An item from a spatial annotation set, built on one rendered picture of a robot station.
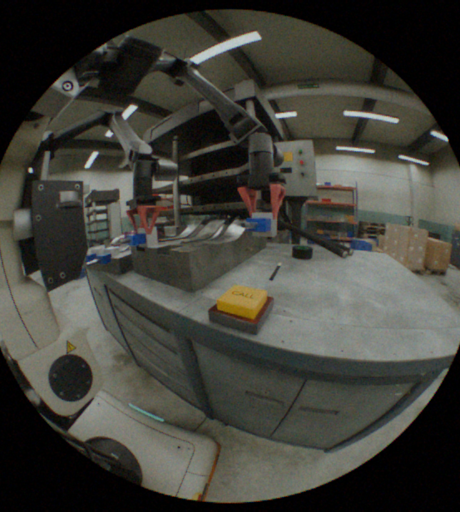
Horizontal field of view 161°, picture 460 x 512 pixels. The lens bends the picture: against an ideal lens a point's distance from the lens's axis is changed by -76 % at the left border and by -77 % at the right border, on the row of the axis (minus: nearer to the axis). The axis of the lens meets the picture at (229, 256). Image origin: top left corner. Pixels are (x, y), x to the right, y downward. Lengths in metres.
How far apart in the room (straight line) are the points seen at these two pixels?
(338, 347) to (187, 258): 0.30
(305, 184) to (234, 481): 1.63
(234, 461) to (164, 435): 0.37
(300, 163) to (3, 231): 1.24
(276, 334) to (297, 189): 0.98
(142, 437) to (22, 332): 0.57
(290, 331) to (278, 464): 0.82
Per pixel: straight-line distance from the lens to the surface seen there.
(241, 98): 1.33
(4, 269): 0.35
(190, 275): 0.34
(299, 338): 0.24
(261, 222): 0.33
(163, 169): 0.49
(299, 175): 1.12
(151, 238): 0.46
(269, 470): 0.97
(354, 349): 0.24
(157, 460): 0.73
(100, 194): 5.14
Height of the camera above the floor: 0.96
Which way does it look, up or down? 15 degrees down
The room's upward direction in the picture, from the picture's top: 2 degrees counter-clockwise
